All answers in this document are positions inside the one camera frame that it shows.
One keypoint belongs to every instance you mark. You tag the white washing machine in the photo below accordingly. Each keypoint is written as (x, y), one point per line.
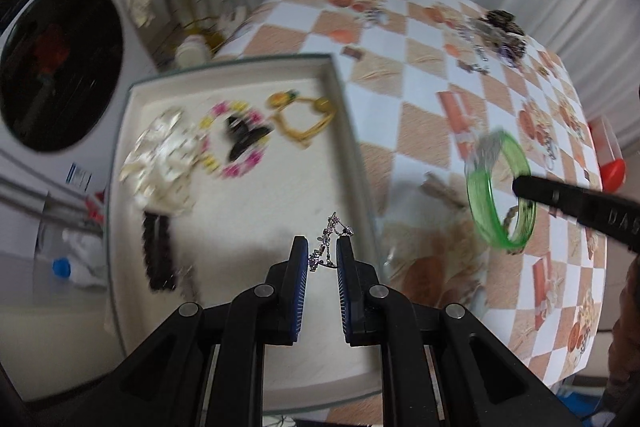
(66, 69)

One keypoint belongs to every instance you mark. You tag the small silver chain charm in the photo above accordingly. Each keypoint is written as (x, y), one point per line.
(321, 256)

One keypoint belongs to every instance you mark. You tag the red grey tongs tool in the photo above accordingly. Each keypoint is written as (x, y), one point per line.
(81, 214)

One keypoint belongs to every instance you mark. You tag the white round container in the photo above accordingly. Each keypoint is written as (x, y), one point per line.
(192, 52)

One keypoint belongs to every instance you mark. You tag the black beaded hair clip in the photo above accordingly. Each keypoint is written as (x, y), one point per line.
(158, 259)

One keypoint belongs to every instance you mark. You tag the red plastic stool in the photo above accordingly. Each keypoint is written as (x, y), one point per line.
(610, 159)

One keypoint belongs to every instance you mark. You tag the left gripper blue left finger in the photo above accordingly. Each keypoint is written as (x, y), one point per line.
(292, 292)

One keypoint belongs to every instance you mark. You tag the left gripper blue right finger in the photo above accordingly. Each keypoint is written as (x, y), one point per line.
(353, 283)

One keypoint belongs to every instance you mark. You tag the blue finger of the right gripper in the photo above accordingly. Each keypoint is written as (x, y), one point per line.
(536, 189)

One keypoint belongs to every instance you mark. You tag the white bottle blue cap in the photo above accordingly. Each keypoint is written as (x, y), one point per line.
(76, 273)

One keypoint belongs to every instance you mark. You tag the white grey shallow tray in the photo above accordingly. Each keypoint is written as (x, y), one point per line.
(237, 228)

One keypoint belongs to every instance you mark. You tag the checkered patterned tablecloth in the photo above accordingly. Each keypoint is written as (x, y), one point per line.
(432, 103)

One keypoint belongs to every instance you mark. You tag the green plastic bangle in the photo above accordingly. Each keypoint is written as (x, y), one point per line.
(502, 219)

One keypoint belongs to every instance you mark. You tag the silver rhinestone hair clip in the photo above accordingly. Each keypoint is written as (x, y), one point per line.
(188, 284)

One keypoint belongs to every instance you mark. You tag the black claw hair clip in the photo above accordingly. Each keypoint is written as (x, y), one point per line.
(243, 135)

